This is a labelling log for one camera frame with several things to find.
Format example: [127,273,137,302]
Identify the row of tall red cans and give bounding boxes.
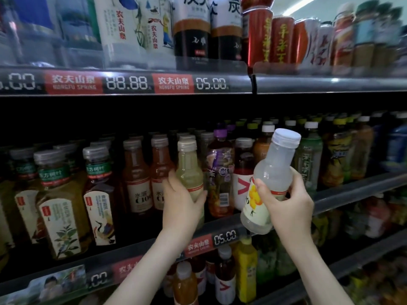
[240,0,335,72]

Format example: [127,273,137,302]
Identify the person's left hand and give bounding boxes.
[161,169,207,242]

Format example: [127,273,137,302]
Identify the pale lemon drink bottle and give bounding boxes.
[240,128,302,236]

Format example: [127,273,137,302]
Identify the ceiling light tube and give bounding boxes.
[283,0,320,17]

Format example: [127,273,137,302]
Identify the pale green C100 bottle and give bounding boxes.
[175,136,206,229]

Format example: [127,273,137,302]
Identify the row of clear water bottles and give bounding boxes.
[0,0,176,70]

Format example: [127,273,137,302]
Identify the red shelf price strip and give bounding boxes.
[0,68,254,96]
[0,225,243,305]

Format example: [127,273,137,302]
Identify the person's right forearm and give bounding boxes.
[280,241,355,305]

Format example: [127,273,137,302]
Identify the person's right hand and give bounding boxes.
[253,167,315,258]

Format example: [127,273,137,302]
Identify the person's left forearm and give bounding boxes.
[105,228,192,305]

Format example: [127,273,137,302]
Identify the drinks shelf unit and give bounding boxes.
[0,67,407,305]

